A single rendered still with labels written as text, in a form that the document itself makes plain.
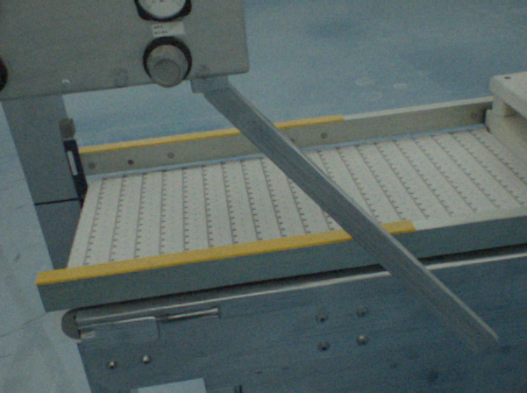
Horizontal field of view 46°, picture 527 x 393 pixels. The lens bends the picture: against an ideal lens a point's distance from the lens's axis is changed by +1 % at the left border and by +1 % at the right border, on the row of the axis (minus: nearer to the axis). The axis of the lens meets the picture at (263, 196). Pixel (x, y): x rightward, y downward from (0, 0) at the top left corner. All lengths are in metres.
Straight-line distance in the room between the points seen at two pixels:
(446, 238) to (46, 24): 0.38
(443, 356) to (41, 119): 0.56
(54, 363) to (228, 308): 1.27
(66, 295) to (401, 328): 0.32
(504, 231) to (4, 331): 1.62
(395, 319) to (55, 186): 0.47
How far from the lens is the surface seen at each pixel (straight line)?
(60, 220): 0.88
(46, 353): 1.87
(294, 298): 0.59
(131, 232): 0.68
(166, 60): 0.42
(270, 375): 0.71
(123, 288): 0.57
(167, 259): 0.56
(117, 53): 0.44
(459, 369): 0.79
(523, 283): 0.67
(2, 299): 2.14
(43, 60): 0.45
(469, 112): 0.86
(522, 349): 0.80
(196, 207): 0.71
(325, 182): 0.48
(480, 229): 0.60
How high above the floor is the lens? 1.16
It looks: 29 degrees down
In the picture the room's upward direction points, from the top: 6 degrees counter-clockwise
